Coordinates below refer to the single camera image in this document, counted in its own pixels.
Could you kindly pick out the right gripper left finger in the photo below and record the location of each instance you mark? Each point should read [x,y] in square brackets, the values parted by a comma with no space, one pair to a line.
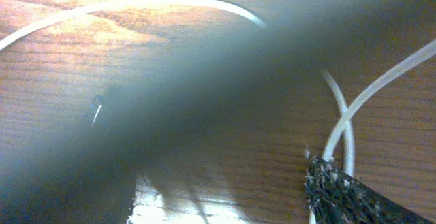
[183,111]

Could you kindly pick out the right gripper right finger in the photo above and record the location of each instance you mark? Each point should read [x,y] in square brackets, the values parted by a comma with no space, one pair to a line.
[335,197]

